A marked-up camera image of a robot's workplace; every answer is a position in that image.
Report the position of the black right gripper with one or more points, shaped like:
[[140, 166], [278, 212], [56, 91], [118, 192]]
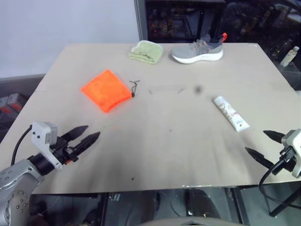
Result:
[[286, 162]]

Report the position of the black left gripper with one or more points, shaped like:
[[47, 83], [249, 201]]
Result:
[[63, 150]]

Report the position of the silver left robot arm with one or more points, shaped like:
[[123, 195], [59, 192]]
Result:
[[16, 179]]

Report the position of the white Dove tube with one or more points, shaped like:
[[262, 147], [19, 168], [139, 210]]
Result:
[[230, 113]]

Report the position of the grey boxes with red labels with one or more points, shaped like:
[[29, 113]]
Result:
[[9, 104]]

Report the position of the small white bottle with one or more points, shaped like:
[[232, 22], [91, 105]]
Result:
[[288, 56]]

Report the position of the green folded towel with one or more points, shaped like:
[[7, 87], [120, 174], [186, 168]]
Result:
[[145, 51]]

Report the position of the grey sneaker with white sole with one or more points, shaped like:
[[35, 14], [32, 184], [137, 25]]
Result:
[[200, 50]]

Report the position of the dark equipment rack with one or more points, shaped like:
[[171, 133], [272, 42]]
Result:
[[185, 20]]

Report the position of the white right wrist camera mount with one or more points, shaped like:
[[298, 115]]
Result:
[[292, 150]]

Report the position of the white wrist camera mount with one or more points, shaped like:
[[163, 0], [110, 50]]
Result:
[[41, 136], [292, 150]]

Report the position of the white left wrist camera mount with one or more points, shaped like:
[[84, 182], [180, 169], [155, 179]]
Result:
[[41, 136]]

